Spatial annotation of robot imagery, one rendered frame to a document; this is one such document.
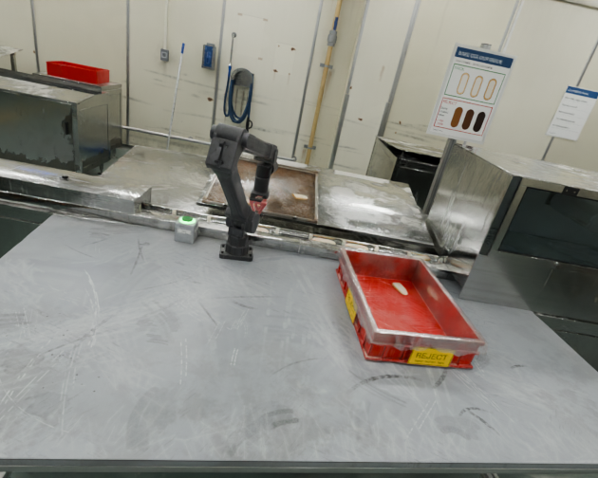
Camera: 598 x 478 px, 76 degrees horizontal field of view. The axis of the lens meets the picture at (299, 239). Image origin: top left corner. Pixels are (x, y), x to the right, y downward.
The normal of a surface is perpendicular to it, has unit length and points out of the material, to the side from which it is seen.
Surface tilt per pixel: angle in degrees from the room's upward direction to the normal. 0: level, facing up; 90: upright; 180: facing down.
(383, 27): 90
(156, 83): 90
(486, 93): 90
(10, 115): 90
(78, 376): 0
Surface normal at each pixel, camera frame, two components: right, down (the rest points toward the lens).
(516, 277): -0.01, 0.42
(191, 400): 0.19, -0.89
